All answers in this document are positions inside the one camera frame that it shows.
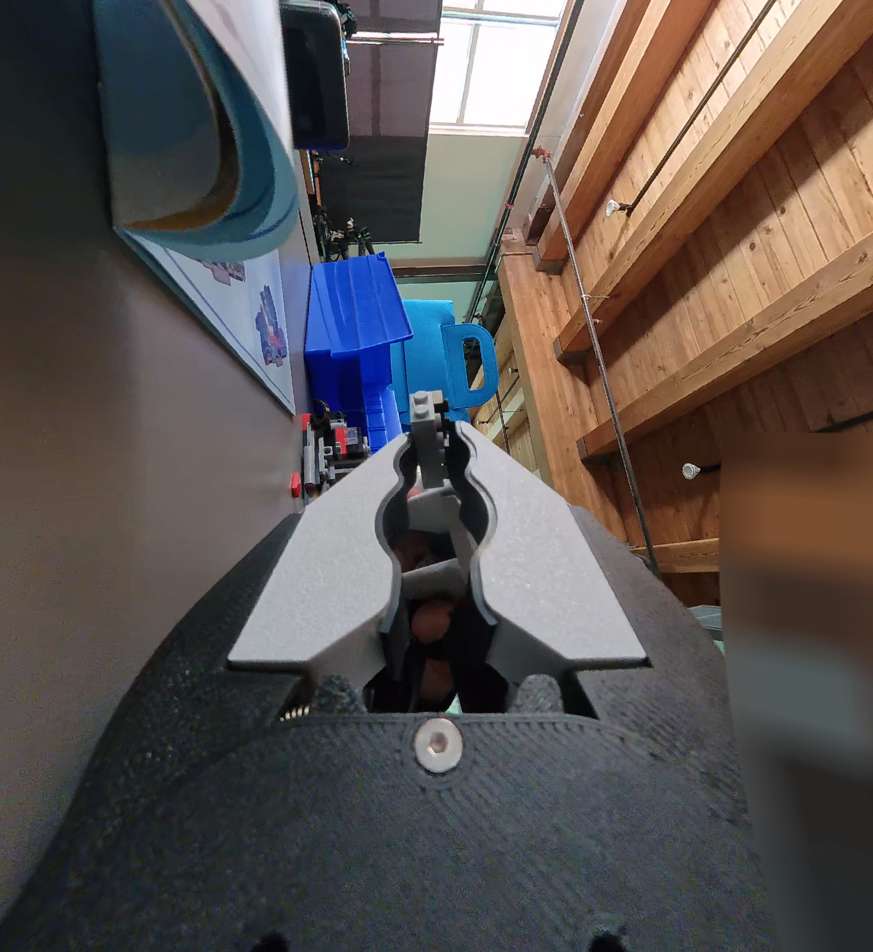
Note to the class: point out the dark hanging panel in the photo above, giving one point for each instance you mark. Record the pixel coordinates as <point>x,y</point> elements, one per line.
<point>384,149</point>

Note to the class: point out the toy brick truck model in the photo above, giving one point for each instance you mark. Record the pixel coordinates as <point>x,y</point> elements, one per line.
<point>332,446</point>

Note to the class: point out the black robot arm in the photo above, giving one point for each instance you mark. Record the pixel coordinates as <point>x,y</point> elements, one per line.
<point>340,230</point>

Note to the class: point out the toy instruction booklet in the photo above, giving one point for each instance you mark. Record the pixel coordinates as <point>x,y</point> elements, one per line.
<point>183,111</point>

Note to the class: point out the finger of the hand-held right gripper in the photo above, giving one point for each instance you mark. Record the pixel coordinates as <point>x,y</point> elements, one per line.
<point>436,578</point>
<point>436,512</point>

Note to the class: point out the thin metal ceiling pipe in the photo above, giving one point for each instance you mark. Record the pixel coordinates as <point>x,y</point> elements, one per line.
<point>600,357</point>

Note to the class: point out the black rectangular device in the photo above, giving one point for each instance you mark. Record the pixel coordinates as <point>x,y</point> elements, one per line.
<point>316,74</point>

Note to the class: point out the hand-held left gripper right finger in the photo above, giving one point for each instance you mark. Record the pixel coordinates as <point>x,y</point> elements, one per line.
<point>555,587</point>

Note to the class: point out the grey toy brick assembly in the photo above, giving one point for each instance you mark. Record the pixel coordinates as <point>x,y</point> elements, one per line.
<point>429,439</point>

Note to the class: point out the silver air duct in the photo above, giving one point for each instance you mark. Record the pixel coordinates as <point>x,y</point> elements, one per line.
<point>708,625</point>

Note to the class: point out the person's right hand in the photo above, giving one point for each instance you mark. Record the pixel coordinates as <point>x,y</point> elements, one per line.
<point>433,632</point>

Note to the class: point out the light blue felt bag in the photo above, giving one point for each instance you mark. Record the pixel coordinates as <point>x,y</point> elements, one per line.
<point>429,335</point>

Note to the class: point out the blue plastic bin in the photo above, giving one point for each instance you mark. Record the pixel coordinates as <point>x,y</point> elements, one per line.
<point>355,320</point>

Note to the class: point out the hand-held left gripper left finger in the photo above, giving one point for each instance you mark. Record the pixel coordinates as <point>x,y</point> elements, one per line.
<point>310,587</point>

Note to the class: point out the brown desk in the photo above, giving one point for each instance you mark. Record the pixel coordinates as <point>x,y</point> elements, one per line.
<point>72,520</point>

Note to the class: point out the bright window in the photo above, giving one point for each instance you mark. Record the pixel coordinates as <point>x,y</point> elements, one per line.
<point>496,67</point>

